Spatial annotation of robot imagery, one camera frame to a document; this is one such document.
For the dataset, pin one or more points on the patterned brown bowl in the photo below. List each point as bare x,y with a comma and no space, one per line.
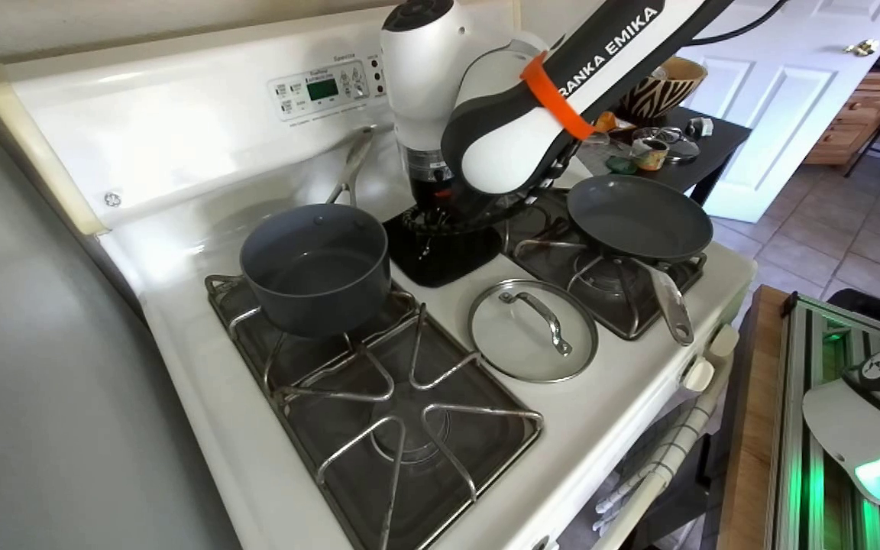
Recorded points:
678,87

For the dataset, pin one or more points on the white gas stove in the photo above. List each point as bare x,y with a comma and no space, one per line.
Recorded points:
571,409

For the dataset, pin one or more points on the wooden board edge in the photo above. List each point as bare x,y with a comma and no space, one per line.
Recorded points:
751,430

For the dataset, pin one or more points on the white panel door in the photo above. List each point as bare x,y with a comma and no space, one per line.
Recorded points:
795,111

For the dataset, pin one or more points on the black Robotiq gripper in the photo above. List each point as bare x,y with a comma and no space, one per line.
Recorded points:
438,204

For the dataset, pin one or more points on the large black burner grate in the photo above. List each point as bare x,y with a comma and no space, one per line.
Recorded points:
459,437

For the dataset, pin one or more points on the grey white refrigerator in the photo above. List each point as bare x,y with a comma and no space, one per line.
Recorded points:
54,356

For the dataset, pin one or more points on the wooden cabinet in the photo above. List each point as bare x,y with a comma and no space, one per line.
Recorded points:
857,117

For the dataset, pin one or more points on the grey frying pan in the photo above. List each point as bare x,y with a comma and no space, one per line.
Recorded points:
640,218

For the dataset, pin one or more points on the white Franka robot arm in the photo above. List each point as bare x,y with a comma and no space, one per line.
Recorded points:
429,62

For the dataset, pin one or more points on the dark grey saucepan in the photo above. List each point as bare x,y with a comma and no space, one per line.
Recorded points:
318,296

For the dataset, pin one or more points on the metal door knob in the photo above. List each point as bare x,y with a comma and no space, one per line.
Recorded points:
864,48

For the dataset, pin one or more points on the small glass jar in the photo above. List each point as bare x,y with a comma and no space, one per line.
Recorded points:
700,127

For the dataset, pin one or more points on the black box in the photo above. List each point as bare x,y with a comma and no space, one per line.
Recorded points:
869,308

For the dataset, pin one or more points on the small orange fruit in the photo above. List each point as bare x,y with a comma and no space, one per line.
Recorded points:
606,124

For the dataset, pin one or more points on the green food piece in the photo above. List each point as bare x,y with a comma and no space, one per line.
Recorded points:
619,164

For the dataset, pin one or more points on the aluminium frame rail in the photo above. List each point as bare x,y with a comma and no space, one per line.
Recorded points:
791,460

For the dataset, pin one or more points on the black side table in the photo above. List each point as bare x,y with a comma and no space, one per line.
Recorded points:
716,153

